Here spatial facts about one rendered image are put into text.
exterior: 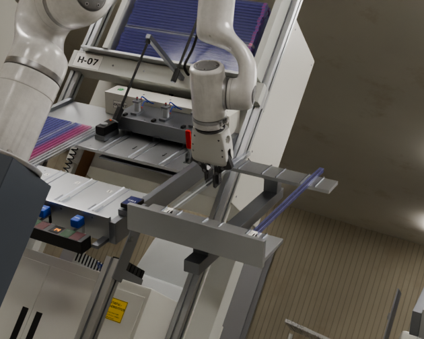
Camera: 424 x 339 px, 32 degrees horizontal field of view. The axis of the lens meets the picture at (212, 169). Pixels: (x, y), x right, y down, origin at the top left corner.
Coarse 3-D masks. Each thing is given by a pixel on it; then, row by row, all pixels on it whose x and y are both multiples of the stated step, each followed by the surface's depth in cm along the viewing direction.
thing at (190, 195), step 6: (240, 156) 204; (246, 156) 206; (234, 162) 200; (240, 162) 203; (222, 174) 194; (210, 180) 188; (198, 186) 185; (204, 186) 185; (192, 192) 181; (198, 192) 183; (180, 198) 178; (186, 198) 178; (174, 204) 175; (180, 204) 176; (174, 210) 174
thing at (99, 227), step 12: (48, 204) 194; (60, 204) 192; (60, 216) 194; (72, 216) 192; (84, 216) 189; (96, 216) 187; (108, 216) 187; (72, 228) 193; (84, 228) 192; (96, 228) 189; (108, 228) 187
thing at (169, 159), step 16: (64, 112) 261; (80, 112) 261; (96, 112) 261; (80, 144) 235; (96, 144) 235; (112, 144) 235; (128, 144) 235; (144, 144) 236; (160, 144) 236; (176, 144) 236; (112, 160) 234; (128, 160) 226; (144, 160) 224; (160, 160) 224; (176, 160) 225
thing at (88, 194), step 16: (48, 176) 212; (64, 176) 213; (80, 176) 213; (48, 192) 203; (64, 192) 203; (80, 192) 203; (96, 192) 203; (112, 192) 204; (128, 192) 204; (96, 208) 195; (112, 208) 195
